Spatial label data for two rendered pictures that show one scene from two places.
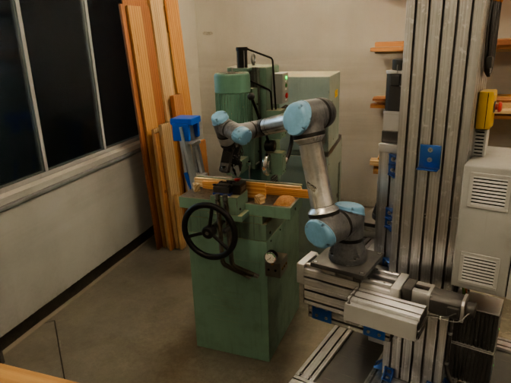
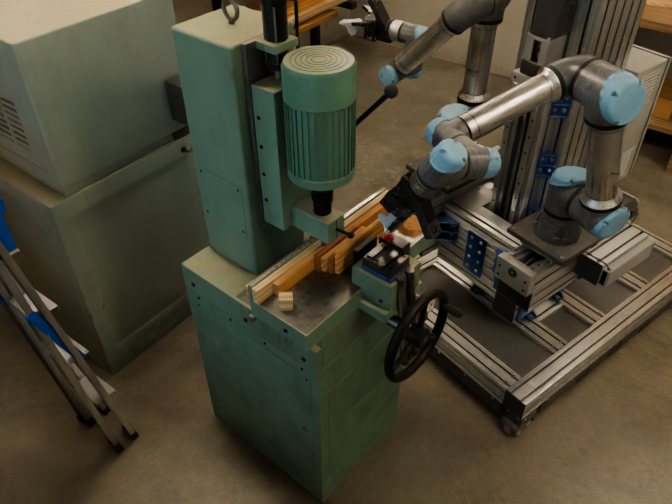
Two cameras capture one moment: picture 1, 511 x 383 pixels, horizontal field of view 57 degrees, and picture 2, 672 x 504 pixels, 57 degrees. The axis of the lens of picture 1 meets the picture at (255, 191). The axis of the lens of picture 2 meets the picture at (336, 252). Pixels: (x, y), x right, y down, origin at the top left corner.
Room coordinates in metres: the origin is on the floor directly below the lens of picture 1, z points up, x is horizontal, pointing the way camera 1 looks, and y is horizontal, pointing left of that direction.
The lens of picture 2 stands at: (1.86, 1.39, 2.09)
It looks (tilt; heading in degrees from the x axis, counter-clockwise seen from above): 40 degrees down; 289
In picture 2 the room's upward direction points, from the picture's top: straight up
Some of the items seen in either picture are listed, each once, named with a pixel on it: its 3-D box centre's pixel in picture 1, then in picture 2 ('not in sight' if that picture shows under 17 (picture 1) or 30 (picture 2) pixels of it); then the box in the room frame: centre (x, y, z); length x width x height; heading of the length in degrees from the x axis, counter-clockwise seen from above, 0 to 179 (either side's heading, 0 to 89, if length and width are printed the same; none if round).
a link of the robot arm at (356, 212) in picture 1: (347, 219); (569, 190); (1.69, -0.36, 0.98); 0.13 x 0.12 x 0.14; 133
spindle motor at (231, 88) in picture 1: (233, 105); (320, 120); (2.34, 0.10, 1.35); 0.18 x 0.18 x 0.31
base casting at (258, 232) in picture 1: (246, 209); (295, 277); (2.45, 0.05, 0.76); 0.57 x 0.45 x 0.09; 158
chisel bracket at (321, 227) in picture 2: (237, 166); (318, 221); (2.36, 0.09, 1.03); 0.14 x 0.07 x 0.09; 158
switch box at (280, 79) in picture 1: (280, 87); not in sight; (2.58, -0.15, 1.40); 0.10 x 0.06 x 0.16; 158
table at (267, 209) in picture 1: (236, 204); (361, 274); (2.22, 0.10, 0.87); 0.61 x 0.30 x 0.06; 68
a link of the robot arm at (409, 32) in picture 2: not in sight; (415, 36); (2.31, -0.85, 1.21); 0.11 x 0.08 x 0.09; 161
